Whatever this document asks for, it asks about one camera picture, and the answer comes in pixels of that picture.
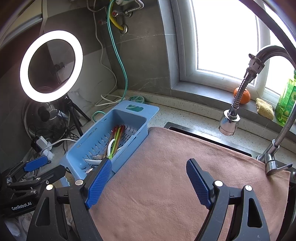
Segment white ceramic spoon blue logo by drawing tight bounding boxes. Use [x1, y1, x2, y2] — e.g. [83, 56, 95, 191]
[84, 159, 102, 165]

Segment white ceramic soup spoon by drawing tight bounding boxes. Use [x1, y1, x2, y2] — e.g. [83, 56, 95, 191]
[108, 138, 121, 159]

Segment green plastic spoon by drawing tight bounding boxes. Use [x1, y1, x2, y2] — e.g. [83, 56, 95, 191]
[108, 125, 123, 159]

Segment stainless steel fork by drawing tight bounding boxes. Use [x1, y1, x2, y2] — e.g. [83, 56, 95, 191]
[95, 154, 104, 160]

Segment chrome kitchen faucet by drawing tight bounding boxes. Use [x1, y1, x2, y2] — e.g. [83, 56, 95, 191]
[218, 45, 296, 175]

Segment white power strip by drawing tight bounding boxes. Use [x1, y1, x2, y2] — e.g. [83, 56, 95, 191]
[36, 136, 54, 161]

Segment black electric fan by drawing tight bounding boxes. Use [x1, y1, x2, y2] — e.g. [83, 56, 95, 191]
[22, 100, 70, 143]

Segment blue plastic drain basket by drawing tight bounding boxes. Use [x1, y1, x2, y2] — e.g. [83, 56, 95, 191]
[60, 100, 159, 180]

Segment pink towel mat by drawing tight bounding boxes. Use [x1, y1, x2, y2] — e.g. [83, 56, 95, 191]
[90, 127, 290, 240]

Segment black tripod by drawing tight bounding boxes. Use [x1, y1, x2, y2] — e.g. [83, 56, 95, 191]
[62, 94, 91, 137]

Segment yellow sponge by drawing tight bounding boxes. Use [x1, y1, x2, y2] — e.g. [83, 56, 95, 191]
[255, 98, 274, 121]

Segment green dish soap bottle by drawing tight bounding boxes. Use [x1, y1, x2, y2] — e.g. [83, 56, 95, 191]
[275, 70, 295, 126]

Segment orange fruit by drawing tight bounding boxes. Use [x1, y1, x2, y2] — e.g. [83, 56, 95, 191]
[233, 87, 251, 104]

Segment green round drain cover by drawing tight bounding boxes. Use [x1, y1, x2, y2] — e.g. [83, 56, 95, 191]
[128, 95, 145, 103]

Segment white ring light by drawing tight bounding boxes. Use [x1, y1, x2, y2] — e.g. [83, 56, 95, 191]
[20, 30, 83, 102]

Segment white cable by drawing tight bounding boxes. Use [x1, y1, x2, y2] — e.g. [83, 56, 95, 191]
[92, 11, 127, 107]

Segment yellow hose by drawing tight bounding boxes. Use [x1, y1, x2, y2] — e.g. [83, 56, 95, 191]
[109, 10, 125, 31]

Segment green hose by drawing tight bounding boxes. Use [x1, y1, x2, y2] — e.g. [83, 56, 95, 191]
[91, 0, 129, 123]

